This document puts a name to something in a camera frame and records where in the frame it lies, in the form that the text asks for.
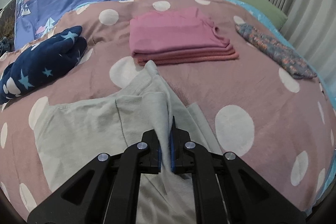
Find light grey t-shirt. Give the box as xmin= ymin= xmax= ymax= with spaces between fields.
xmin=34 ymin=62 xmax=220 ymax=223

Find pink folded clothes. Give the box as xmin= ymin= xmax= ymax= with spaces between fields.
xmin=129 ymin=7 xmax=239 ymax=66

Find navy star plush blanket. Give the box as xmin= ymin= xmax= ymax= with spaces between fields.
xmin=1 ymin=26 xmax=87 ymax=105

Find multicolour knitted cloth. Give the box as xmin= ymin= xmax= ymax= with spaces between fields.
xmin=235 ymin=23 xmax=317 ymax=79

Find dark teal knitted blanket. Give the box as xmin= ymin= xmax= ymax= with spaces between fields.
xmin=0 ymin=36 xmax=14 ymax=55

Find green pillow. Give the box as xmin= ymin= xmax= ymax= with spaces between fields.
xmin=238 ymin=0 xmax=288 ymax=30

